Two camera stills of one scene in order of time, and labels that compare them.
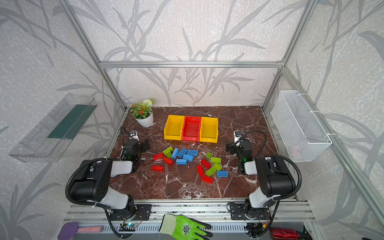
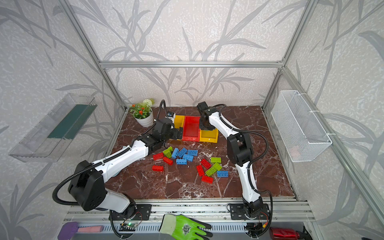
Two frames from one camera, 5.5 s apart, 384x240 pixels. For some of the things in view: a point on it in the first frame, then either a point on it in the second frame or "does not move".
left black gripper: (144, 145) → (175, 133)
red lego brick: (168, 160) does not move
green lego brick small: (217, 166) does not move
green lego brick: (215, 160) does not move
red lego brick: (157, 168) does not move
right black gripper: (231, 148) → (205, 123)
